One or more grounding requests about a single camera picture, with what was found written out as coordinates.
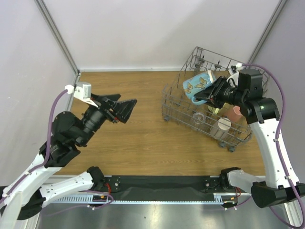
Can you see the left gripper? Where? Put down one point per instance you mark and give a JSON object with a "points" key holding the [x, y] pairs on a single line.
{"points": [[106, 103]]}

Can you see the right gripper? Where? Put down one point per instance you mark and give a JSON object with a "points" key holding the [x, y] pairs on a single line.
{"points": [[216, 90]]}

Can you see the blue mug orange inside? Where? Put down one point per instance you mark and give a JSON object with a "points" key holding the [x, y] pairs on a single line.
{"points": [[196, 84]]}

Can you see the yellow mug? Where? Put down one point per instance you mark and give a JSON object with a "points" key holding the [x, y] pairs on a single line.
{"points": [[213, 110]]}

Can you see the clear plastic cup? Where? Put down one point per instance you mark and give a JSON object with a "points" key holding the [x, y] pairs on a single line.
{"points": [[198, 120]]}

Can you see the pink patterned mug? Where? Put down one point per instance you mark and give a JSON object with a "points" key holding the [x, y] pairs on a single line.
{"points": [[233, 114]]}

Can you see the beige plastic cup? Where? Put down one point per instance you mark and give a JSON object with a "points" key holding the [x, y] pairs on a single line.
{"points": [[220, 129]]}

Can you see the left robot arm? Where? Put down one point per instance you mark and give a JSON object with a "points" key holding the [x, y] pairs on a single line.
{"points": [[66, 135]]}

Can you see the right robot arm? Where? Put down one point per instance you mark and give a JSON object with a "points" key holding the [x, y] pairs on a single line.
{"points": [[281, 184]]}

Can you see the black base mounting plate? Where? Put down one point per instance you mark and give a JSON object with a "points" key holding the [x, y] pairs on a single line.
{"points": [[205, 184]]}

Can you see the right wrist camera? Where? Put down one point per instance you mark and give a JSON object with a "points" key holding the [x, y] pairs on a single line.
{"points": [[234, 72]]}

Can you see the grey wire dish rack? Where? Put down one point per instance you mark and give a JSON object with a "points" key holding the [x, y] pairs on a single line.
{"points": [[178, 108]]}

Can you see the right aluminium frame post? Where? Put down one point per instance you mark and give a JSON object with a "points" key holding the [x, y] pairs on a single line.
{"points": [[267, 30]]}

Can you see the aluminium frame post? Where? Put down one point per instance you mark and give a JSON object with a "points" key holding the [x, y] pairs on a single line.
{"points": [[57, 34], [267, 30]]}

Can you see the grey cable duct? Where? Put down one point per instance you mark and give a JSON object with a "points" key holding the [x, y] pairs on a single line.
{"points": [[163, 198]]}

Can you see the left aluminium frame post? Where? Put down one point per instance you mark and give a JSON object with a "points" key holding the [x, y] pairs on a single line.
{"points": [[57, 34]]}

